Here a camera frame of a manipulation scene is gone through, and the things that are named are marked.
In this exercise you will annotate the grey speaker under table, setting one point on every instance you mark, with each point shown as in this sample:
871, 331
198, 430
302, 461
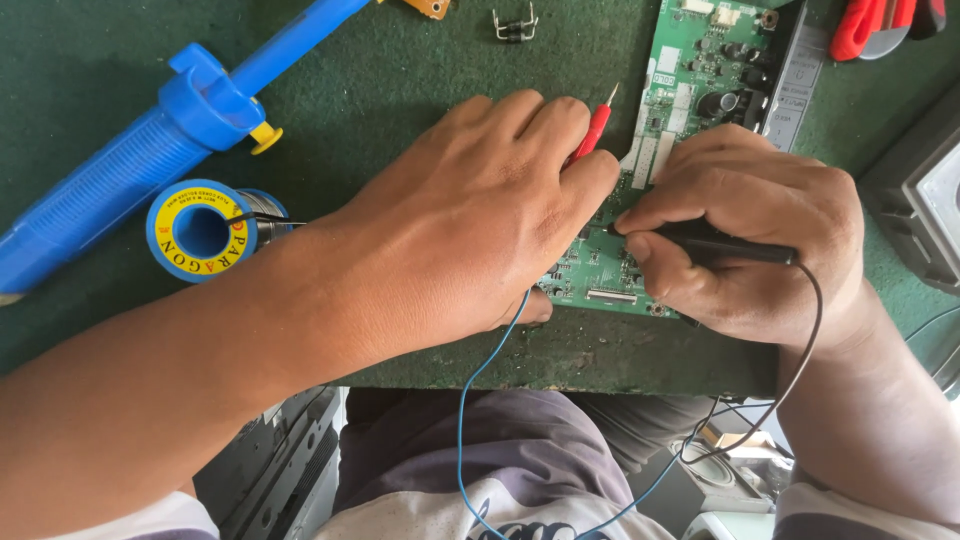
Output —
720, 476

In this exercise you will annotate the person's purple white shirt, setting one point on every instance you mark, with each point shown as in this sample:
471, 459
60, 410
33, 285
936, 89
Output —
487, 457

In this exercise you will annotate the red multimeter probe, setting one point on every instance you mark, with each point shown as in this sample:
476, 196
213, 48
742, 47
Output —
592, 131

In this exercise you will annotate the black device under table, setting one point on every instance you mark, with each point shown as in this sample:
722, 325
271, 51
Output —
277, 465

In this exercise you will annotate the person's left hand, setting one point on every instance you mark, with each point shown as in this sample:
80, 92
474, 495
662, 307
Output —
465, 225

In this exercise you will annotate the blue desoldering pump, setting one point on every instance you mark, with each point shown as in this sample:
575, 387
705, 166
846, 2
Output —
112, 180

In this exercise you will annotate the black diodes with bent leads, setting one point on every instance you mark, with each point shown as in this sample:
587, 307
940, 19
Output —
515, 28

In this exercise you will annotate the green felt table mat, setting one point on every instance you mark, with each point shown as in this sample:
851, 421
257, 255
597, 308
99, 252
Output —
375, 75

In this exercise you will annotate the dark grey multimeter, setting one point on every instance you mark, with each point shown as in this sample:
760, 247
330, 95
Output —
919, 195

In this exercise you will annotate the green circuit board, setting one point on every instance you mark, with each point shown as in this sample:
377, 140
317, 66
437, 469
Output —
701, 67

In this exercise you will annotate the black multimeter probe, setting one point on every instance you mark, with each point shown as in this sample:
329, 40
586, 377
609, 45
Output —
735, 246

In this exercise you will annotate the person's right hand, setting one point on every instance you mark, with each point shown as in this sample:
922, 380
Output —
795, 210

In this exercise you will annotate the small orange circuit board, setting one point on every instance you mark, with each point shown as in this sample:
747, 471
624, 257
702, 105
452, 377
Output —
429, 6

